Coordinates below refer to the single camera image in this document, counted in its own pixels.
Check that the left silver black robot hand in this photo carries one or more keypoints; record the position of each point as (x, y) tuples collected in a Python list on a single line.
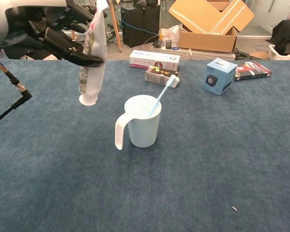
[(50, 36)]

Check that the white toothpaste tube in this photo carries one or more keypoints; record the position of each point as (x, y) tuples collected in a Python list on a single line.
[(96, 77)]

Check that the light blue toothbrush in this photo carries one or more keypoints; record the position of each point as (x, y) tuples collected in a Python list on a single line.
[(163, 93)]

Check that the white pink long box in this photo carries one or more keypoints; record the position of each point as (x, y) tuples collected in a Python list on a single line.
[(154, 60)]

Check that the black mesh pen cup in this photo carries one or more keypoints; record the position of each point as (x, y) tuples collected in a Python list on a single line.
[(168, 44)]

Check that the person in black jacket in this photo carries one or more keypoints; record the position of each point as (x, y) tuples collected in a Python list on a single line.
[(19, 52)]

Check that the wooden tripod easel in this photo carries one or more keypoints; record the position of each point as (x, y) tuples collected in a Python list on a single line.
[(116, 31)]

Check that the black computer tower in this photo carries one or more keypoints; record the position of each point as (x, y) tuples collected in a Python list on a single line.
[(140, 36)]

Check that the black flat device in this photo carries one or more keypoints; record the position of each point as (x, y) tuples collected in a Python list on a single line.
[(157, 43)]

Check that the small black silver box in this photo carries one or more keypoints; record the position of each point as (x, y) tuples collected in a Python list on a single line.
[(157, 75)]

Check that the white plastic bag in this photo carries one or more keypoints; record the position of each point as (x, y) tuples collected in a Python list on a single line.
[(171, 31)]

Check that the open cardboard box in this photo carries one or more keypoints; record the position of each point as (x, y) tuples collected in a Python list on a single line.
[(207, 41)]

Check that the long white aluminium rails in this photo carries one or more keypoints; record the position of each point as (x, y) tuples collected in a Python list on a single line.
[(207, 55)]

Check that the blue cube speaker box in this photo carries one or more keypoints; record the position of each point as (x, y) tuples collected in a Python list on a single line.
[(217, 79)]

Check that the blue table mat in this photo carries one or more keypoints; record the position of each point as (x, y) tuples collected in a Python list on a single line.
[(183, 169)]

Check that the flat red black box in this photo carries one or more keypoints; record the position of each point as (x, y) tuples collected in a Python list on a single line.
[(253, 70)]

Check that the white storage bin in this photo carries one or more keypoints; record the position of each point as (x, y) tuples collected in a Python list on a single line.
[(275, 54)]

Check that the black cloth covered object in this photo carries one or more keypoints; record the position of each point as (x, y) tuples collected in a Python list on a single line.
[(287, 31)]

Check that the tiny white debris scrap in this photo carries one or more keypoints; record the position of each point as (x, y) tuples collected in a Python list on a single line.
[(234, 208)]

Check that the black metal bracket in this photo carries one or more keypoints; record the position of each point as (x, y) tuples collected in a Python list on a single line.
[(242, 55)]

